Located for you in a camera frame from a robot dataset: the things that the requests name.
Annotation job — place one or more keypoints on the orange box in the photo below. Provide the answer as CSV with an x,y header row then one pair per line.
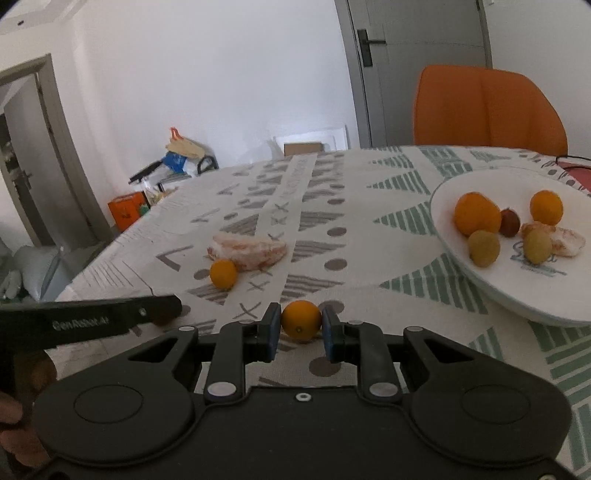
x,y
127,212

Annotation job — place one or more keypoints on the white plate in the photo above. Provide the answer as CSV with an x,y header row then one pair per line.
x,y
517,290

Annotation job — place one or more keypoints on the orange chair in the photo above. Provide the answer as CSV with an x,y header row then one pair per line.
x,y
485,110

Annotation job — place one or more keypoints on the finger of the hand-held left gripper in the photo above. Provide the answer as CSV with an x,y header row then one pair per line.
x,y
157,307

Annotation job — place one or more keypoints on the brown paper bag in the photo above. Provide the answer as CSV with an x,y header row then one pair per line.
x,y
184,145

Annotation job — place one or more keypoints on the dark red round fruit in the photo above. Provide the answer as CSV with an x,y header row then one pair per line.
x,y
510,223

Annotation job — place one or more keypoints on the small orange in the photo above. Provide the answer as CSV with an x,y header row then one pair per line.
x,y
301,320
223,274

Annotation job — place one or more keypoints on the black flat item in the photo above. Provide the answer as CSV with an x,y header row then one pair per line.
x,y
145,171

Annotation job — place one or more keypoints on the peeled pomelo piece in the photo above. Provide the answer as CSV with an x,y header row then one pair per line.
x,y
247,249
568,241

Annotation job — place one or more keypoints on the blue plastic bag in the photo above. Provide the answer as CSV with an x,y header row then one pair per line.
x,y
174,161

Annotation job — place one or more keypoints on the patterned tablecloth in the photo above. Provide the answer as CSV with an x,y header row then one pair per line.
x,y
360,207

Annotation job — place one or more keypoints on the large orange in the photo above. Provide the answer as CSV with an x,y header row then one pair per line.
x,y
478,214
546,207

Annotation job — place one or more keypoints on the person's left hand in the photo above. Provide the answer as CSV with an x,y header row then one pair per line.
x,y
25,443

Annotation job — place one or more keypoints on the colourful table mat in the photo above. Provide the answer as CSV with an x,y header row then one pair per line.
x,y
581,177

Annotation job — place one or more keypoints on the grey doorway frame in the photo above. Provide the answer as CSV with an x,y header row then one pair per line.
x,y
60,138

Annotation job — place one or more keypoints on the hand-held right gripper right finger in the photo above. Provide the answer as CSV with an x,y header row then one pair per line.
x,y
328,336

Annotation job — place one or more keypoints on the yellow-green round fruit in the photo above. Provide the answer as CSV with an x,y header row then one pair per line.
x,y
484,249
537,247

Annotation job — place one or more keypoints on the pale plastic sack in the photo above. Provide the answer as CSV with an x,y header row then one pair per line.
x,y
39,272

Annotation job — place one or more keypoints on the grey door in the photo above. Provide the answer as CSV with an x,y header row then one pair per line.
x,y
415,69

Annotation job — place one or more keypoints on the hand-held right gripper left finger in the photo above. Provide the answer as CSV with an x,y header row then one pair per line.
x,y
273,337

